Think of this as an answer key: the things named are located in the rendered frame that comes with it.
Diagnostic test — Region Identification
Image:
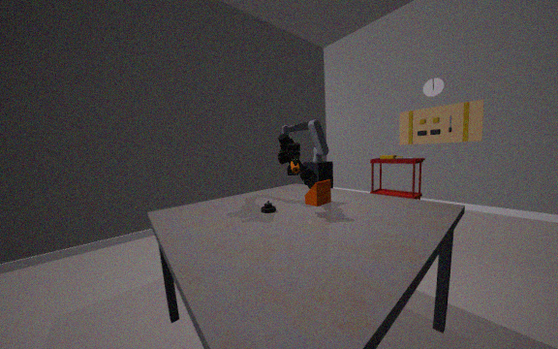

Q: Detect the orange knob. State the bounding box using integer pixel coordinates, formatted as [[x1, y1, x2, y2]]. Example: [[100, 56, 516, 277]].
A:
[[291, 161, 300, 174]]

